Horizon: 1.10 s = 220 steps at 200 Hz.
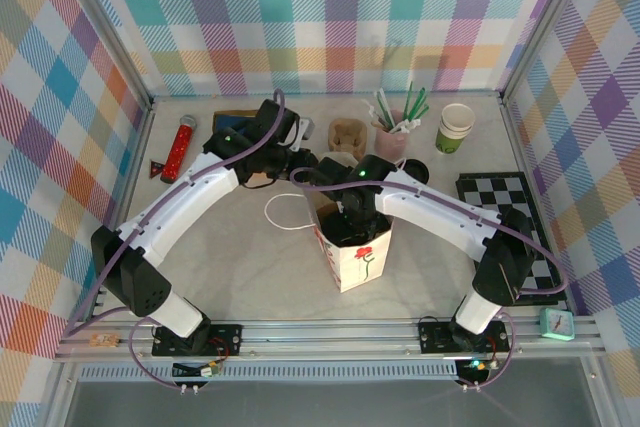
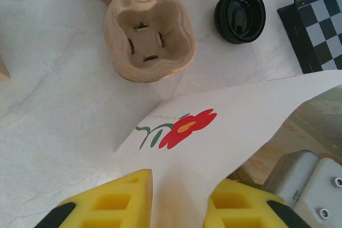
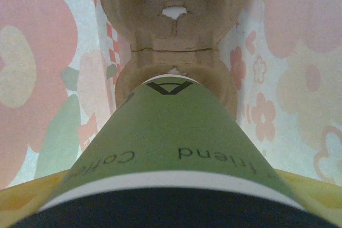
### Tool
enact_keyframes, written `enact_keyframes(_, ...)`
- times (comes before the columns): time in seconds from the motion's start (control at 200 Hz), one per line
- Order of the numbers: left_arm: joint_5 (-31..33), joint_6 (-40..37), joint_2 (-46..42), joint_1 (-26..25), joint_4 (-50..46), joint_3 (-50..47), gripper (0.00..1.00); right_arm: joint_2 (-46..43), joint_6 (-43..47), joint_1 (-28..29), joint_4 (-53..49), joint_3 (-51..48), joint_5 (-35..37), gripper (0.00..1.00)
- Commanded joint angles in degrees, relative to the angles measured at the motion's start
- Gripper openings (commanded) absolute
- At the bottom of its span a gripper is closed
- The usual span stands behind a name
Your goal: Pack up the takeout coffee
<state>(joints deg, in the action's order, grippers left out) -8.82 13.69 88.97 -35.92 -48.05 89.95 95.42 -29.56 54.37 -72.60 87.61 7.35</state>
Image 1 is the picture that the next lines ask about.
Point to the brown pulp cup carrier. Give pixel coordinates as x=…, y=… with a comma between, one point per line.
x=327, y=209

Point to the blue napkin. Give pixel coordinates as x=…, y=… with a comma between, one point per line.
x=240, y=121

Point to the white flower print paper bag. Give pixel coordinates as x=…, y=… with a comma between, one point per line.
x=360, y=267

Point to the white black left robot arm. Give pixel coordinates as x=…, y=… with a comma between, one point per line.
x=175, y=202

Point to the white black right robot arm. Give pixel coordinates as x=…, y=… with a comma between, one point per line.
x=440, y=217

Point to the pink straw holder cup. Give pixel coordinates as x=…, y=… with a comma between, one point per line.
x=390, y=144

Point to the red glitter toy microphone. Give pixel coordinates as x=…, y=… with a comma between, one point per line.
x=177, y=152

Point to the white wrapped straw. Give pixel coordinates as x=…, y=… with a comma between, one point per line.
x=384, y=102
x=409, y=126
x=370, y=109

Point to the dark red triangle piece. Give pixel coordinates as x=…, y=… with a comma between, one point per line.
x=156, y=170

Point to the stack of green paper cups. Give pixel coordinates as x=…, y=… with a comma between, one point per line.
x=452, y=139

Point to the black silver chessboard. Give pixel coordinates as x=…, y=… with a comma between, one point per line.
x=480, y=197

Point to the yellow power connector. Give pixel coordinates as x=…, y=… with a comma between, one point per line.
x=211, y=370
x=477, y=366

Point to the mint green alarm clock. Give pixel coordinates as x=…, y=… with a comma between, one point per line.
x=556, y=324

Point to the small brown circuit board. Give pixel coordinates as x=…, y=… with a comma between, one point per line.
x=103, y=341

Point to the aluminium frame cross rail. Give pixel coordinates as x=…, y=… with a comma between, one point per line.
x=200, y=96

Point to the aluminium mounting rail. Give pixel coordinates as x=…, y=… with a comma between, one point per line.
x=325, y=339

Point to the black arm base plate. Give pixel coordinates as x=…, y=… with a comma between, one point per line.
x=225, y=339
x=432, y=337

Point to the aluminium frame post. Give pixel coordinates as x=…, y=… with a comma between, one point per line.
x=115, y=32
x=544, y=22

